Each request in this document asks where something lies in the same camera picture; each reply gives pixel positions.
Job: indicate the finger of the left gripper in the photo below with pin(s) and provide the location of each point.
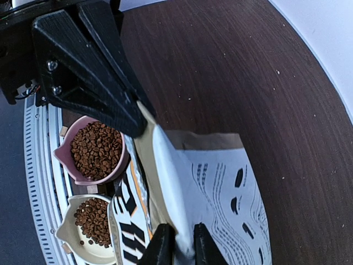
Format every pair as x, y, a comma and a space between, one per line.
75, 75
103, 20

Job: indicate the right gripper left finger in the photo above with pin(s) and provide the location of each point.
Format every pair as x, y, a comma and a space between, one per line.
161, 247

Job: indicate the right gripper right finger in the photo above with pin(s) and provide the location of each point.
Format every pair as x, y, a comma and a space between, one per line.
206, 250

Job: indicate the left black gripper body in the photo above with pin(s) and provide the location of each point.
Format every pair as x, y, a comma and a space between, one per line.
18, 62

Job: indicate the brown dog food bag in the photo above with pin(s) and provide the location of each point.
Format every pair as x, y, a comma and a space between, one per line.
183, 179

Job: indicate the pink pet bowl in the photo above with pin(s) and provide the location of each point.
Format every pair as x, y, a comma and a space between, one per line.
63, 154

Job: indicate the yellow pet bowl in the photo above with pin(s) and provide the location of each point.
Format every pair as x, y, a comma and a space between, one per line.
71, 234

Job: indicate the brown kibble in yellow bowl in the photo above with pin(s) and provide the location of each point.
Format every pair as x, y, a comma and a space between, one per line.
92, 218

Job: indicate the brown kibble in pink bowl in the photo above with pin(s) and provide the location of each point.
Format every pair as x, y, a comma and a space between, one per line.
96, 150

